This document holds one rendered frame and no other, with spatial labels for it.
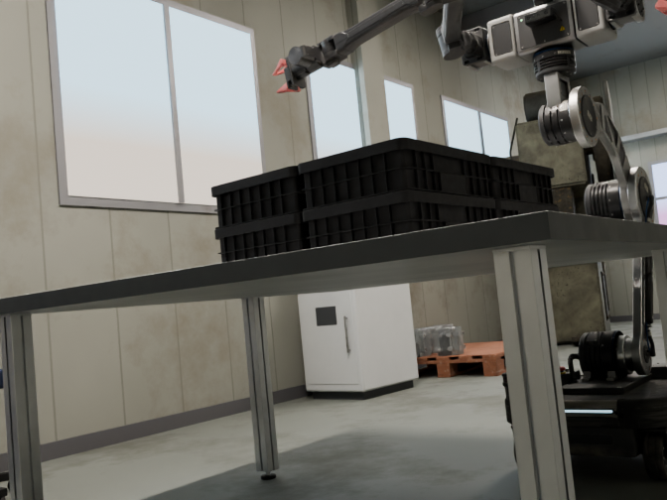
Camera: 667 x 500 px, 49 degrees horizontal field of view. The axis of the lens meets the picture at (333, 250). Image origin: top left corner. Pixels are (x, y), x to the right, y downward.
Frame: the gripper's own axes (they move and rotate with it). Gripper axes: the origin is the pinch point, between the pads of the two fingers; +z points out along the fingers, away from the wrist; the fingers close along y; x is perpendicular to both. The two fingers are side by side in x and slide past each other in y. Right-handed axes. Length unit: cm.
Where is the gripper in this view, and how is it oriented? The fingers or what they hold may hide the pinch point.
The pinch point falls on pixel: (277, 82)
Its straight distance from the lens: 253.3
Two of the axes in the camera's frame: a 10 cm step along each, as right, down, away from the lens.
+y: 2.2, 9.6, -1.6
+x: 6.2, -0.1, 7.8
